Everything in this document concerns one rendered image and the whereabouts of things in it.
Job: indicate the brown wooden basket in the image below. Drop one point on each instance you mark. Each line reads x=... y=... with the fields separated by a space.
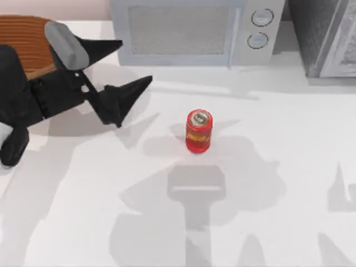
x=25 y=41

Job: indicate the microwave oven door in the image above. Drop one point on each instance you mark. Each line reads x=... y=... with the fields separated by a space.
x=175 y=30

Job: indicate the red can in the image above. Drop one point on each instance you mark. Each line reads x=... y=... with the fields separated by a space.
x=198 y=133

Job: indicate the pale microwave oven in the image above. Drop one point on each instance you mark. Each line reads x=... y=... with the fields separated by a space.
x=194 y=30

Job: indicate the round microwave knob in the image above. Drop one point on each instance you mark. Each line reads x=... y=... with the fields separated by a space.
x=262 y=17
x=257 y=40

